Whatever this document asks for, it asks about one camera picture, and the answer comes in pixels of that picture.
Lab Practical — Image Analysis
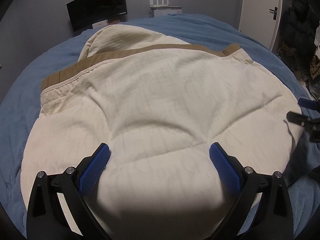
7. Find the white hooded puffer jacket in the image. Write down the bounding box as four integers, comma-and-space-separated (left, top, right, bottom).
21, 25, 302, 239

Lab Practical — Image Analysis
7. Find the white wardrobe with clothes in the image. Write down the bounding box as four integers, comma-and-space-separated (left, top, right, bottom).
276, 0, 319, 99

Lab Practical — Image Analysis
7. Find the white door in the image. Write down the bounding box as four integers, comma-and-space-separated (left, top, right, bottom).
239, 0, 283, 50

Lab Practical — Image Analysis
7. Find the blue fleece bed blanket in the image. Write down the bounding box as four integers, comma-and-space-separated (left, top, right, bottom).
1, 14, 319, 234

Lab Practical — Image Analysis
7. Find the white box under router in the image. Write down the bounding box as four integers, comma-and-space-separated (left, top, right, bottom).
150, 7, 182, 18

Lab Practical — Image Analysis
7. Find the white wifi router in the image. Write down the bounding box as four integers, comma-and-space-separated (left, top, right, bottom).
149, 0, 169, 8

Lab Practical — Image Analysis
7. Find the white box under monitor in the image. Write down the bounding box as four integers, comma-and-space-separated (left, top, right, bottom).
92, 20, 108, 29

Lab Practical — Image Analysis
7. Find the black monitor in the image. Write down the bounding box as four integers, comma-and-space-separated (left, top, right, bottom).
66, 0, 127, 32

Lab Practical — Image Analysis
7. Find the black door handle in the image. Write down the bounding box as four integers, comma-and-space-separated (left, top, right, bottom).
269, 7, 278, 20

